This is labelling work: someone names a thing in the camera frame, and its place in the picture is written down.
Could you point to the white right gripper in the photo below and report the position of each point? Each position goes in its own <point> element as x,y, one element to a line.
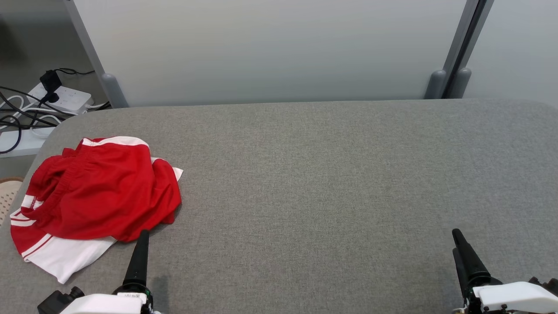
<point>514,298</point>

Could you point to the grey partition foot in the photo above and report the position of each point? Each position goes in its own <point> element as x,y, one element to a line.
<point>114,91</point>
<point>462,83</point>
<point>436,85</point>

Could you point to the black plug adapter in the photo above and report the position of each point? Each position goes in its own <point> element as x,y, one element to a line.
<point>50,82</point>

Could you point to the light grey partition panel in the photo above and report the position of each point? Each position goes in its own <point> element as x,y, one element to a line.
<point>518,48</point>
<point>270,52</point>

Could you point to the red and white jersey shirt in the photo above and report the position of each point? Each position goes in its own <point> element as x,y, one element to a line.
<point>65,257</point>

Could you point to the white flat floor box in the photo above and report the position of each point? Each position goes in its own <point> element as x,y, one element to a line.
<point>26,147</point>

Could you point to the red shorts with white stripe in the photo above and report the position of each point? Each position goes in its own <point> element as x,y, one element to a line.
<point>100,187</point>

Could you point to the beige perforated laundry basket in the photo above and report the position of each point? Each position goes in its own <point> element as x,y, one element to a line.
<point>8,196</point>

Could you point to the white power strip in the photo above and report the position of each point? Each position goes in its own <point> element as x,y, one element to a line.
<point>72,99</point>

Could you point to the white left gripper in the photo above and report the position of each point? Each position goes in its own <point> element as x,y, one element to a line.
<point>109,304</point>

